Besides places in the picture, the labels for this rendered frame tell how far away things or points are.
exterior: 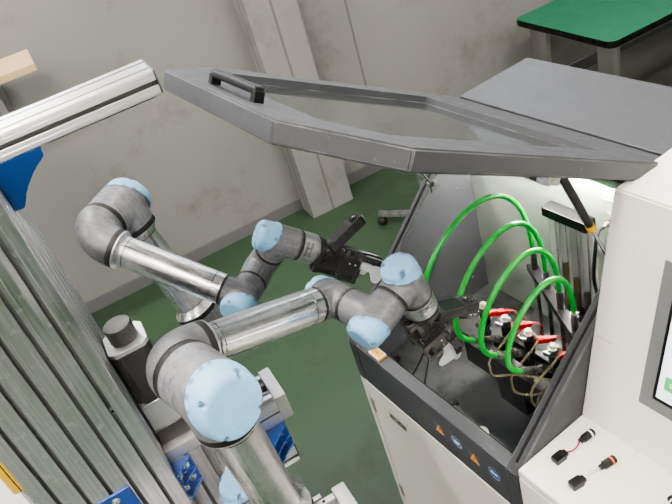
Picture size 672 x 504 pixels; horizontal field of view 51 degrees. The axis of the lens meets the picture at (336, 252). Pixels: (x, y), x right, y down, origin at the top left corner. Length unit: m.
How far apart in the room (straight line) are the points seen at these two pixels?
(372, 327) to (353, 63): 3.39
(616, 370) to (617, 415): 0.12
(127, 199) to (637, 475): 1.33
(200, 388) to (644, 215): 0.91
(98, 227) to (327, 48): 2.99
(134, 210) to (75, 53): 2.35
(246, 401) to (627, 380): 0.89
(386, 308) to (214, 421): 0.43
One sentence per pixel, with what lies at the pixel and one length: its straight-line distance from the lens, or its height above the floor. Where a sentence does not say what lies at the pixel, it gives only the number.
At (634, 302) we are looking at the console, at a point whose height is 1.33.
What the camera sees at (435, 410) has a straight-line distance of 1.90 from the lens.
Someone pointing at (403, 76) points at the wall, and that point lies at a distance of 4.81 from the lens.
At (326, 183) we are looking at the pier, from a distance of 4.52.
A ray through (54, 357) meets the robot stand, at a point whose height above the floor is 1.65.
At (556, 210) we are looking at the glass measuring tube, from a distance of 1.91.
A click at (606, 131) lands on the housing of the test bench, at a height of 1.50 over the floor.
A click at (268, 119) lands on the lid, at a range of 1.09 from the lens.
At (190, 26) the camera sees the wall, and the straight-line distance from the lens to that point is 4.16.
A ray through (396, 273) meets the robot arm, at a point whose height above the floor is 1.55.
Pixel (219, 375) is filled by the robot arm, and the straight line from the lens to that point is 1.09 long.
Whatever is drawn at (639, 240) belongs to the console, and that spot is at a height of 1.46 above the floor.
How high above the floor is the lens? 2.38
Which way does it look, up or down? 34 degrees down
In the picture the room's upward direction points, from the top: 18 degrees counter-clockwise
